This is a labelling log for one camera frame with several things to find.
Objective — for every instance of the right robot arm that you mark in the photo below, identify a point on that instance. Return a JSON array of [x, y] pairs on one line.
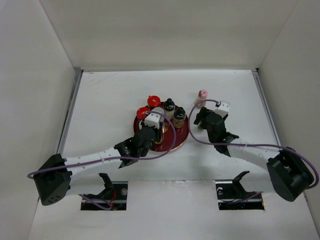
[[287, 170]]

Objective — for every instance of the red-lid chili sauce jar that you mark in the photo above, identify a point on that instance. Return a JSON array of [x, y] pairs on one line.
[[141, 113]]

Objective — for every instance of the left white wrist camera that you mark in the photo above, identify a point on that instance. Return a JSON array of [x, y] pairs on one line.
[[153, 120]]

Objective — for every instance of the pink-cap spice shaker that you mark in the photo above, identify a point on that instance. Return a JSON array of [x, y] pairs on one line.
[[200, 99]]

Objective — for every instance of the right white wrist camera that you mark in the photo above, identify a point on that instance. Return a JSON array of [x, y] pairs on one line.
[[222, 108]]

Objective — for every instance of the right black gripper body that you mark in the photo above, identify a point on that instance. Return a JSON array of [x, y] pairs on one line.
[[203, 113]]

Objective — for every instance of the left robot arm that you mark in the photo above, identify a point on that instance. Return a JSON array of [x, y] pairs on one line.
[[57, 177]]

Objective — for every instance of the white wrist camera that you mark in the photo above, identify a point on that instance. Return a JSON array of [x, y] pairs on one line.
[[222, 108], [153, 120]]

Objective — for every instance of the small dark-cap brown spice jar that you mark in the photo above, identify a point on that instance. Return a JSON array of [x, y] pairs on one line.
[[200, 125]]

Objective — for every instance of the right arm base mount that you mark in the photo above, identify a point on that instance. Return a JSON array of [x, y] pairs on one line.
[[232, 196]]

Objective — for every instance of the black-cap clear spice bottle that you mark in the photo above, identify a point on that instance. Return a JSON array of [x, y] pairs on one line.
[[169, 108]]

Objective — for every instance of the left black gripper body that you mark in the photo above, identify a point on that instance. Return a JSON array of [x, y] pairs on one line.
[[157, 137]]

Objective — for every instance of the peppercorn jar silver lid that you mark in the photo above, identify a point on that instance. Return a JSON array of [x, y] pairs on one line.
[[158, 110]]

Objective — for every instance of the small yellow-label oil bottle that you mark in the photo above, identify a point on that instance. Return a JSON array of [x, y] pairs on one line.
[[159, 141]]

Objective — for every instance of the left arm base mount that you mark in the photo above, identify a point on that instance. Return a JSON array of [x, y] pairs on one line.
[[112, 197]]

